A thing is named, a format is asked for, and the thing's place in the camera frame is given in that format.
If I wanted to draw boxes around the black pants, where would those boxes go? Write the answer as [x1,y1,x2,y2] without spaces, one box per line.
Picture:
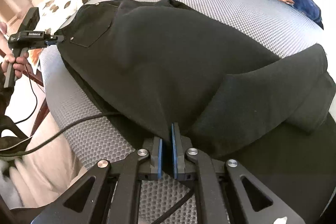
[58,0,335,223]

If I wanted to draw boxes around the person's left hand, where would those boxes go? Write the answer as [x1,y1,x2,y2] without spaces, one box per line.
[1,52,29,79]

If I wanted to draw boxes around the grey mesh mattress pad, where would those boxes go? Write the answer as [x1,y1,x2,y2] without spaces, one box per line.
[41,0,335,223]

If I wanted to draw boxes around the black cable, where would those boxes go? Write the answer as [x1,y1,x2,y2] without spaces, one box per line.
[0,111,121,156]

